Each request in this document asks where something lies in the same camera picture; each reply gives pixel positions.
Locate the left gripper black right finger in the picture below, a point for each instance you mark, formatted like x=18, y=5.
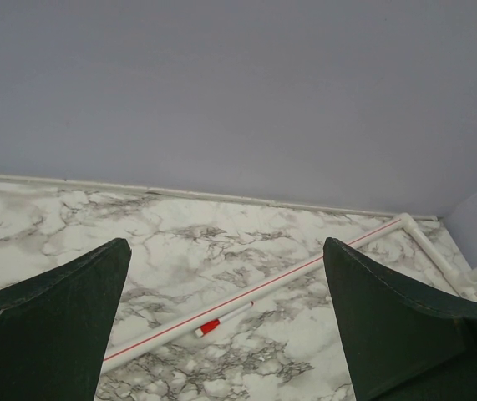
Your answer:
x=402, y=339

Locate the red capped white pen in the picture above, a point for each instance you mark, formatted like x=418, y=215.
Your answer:
x=213, y=324

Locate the white PVC pipe rack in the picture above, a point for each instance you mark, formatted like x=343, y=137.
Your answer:
x=158, y=336

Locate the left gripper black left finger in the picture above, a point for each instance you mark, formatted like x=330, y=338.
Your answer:
x=55, y=327

